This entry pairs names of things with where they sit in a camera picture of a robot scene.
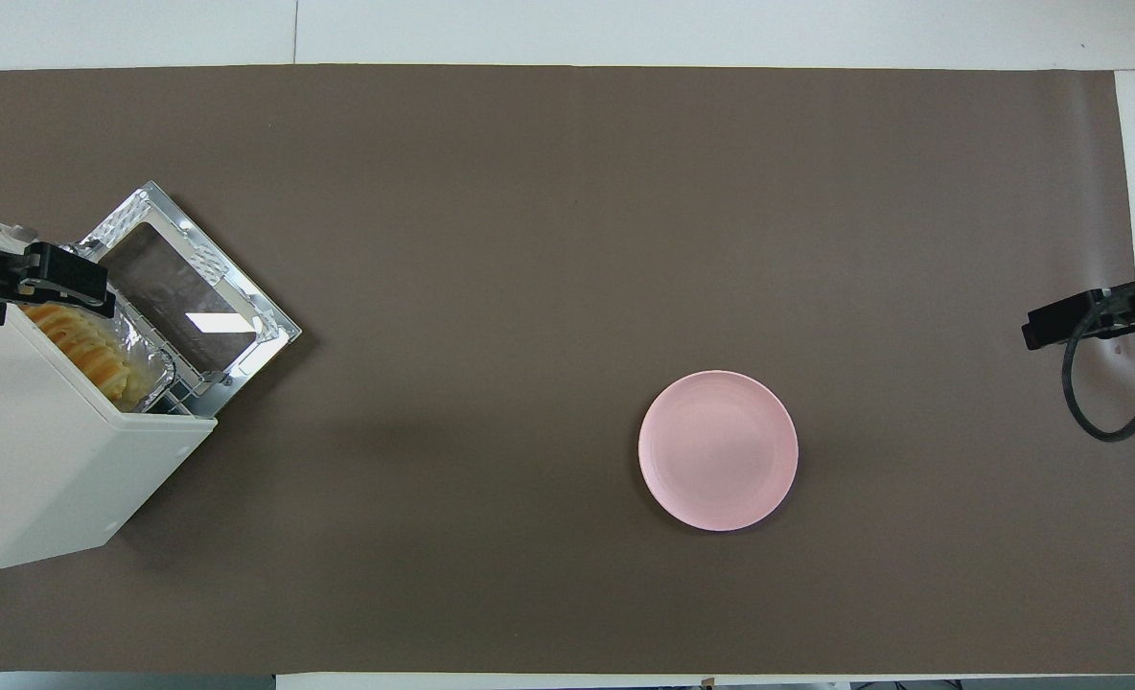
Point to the brown table mat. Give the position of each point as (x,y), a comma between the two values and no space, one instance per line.
(577,240)

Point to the sliced yellow bread loaf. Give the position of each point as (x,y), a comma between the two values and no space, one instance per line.
(88,350)

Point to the pink round plate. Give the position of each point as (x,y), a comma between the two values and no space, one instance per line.
(718,450)

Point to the metal oven rack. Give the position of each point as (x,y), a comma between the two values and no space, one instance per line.
(173,402)

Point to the cream toaster oven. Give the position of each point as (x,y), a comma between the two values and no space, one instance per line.
(59,470)

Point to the aluminium foil tray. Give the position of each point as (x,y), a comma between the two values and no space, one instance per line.
(150,359)

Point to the glass oven door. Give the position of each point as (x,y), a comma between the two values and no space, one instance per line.
(184,287)

